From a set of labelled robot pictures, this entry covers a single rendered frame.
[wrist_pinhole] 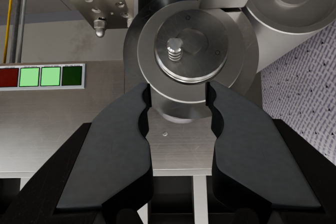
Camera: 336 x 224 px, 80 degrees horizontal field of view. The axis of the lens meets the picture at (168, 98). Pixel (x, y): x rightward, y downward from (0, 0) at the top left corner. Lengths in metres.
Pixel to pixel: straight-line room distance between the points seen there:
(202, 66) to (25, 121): 0.56
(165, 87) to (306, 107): 0.23
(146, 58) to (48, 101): 0.46
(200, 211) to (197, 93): 0.42
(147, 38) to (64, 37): 2.41
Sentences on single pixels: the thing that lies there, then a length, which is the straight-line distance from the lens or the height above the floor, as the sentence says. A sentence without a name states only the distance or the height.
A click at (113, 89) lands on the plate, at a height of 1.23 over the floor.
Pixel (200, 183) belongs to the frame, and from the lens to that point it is 0.57.
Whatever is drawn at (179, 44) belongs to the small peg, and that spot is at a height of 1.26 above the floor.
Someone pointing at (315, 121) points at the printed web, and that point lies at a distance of 0.35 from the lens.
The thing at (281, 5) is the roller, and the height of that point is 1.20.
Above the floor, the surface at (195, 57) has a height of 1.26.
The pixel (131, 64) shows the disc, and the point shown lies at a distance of 0.23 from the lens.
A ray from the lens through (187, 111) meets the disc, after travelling 0.21.
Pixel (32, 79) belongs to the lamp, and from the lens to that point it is 0.68.
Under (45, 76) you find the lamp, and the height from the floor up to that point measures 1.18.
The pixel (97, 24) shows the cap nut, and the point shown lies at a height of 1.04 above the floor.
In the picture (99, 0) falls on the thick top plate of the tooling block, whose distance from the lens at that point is 0.56.
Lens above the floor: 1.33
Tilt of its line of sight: 8 degrees down
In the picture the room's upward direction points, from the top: 179 degrees clockwise
